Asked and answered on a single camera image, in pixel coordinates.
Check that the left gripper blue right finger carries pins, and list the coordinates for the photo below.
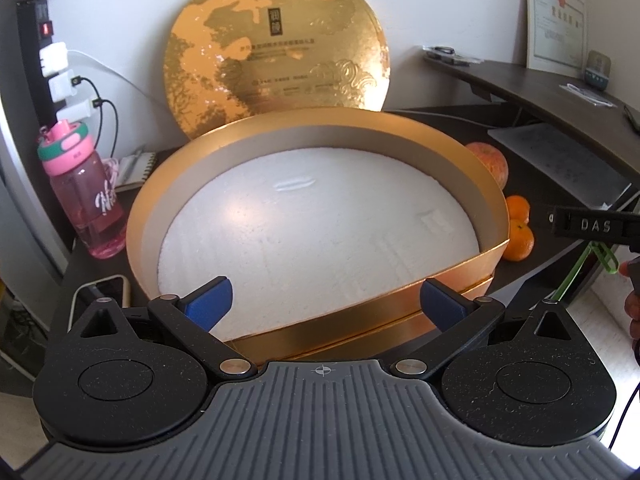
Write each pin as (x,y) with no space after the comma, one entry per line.
(462,323)

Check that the smartphone with white case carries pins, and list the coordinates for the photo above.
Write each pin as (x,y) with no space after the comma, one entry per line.
(116,287)

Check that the pink water bottle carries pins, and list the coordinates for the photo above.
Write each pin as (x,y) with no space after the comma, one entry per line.
(83,187)

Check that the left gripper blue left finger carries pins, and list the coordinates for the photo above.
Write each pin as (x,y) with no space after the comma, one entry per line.
(190,318)

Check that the orange mandarin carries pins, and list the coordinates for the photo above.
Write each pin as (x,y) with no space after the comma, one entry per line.
(518,208)
(521,242)

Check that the spiral notebook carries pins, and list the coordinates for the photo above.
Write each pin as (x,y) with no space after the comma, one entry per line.
(133,170)

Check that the person right hand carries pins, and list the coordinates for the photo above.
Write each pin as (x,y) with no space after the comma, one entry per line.
(630,269)

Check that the bottom white charger plug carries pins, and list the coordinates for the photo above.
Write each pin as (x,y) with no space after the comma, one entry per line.
(76,112)

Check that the framed white certificate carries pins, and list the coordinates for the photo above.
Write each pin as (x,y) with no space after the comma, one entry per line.
(556,36)

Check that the red yellow apple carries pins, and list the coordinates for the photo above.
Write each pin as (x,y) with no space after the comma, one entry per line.
(492,159)

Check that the middle white charger plug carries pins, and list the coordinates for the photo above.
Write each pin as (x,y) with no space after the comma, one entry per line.
(62,86)

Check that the white charger plug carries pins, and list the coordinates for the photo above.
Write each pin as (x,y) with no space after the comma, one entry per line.
(62,86)
(76,112)
(53,59)

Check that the top white charger plug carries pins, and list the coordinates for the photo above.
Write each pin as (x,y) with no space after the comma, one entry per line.
(53,59)

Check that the round gold box lid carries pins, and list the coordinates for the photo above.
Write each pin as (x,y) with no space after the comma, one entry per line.
(230,59)

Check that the small green device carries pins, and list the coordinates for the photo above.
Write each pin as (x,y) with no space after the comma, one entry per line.
(597,70)

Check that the round gold box base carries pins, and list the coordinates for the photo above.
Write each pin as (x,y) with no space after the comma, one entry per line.
(326,221)

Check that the black power strip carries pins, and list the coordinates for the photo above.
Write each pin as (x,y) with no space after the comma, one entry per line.
(35,30)

